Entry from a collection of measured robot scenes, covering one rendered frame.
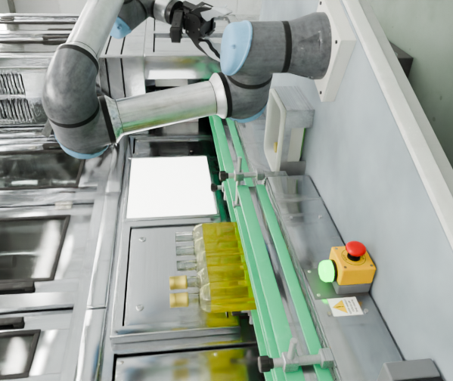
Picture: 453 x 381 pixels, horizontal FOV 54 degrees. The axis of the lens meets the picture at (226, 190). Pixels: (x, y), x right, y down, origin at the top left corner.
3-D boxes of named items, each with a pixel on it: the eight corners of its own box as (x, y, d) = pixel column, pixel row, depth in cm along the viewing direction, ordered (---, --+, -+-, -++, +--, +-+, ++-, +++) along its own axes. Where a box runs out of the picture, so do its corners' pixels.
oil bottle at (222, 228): (262, 233, 133) (191, 237, 130) (264, 218, 130) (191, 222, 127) (266, 246, 128) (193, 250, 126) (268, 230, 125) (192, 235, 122)
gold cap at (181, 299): (187, 297, 105) (169, 298, 105) (188, 309, 106) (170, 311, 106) (187, 289, 108) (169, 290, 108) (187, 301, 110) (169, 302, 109)
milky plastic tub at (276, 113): (288, 149, 147) (262, 150, 146) (296, 85, 134) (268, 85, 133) (302, 178, 133) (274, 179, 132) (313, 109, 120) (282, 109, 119)
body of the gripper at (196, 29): (219, 7, 123) (184, -8, 126) (201, 18, 118) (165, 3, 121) (217, 32, 128) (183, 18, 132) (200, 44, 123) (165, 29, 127)
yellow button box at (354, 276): (358, 267, 96) (325, 270, 95) (365, 242, 92) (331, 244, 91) (370, 292, 90) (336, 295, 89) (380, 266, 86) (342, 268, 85)
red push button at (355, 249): (340, 252, 90) (343, 239, 88) (358, 251, 91) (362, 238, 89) (346, 265, 87) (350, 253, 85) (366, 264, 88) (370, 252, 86)
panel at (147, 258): (209, 159, 191) (128, 162, 186) (209, 153, 189) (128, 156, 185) (240, 333, 118) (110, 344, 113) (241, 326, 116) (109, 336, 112)
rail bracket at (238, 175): (259, 201, 134) (218, 203, 133) (263, 153, 125) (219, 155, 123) (260, 207, 132) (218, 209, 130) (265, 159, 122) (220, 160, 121)
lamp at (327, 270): (328, 270, 93) (314, 271, 93) (332, 255, 91) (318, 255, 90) (335, 286, 90) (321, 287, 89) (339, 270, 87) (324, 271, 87)
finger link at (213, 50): (235, 55, 128) (215, 29, 126) (224, 64, 124) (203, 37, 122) (228, 60, 130) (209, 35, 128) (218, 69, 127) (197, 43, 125)
